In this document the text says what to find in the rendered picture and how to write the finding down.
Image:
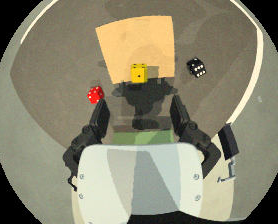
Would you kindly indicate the tan flat mat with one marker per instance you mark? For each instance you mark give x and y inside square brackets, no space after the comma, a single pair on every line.
[147,39]

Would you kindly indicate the yellow die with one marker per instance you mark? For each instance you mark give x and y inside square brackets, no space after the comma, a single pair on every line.
[139,72]

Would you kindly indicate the red die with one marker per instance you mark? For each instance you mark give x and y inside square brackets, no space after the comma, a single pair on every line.
[94,94]

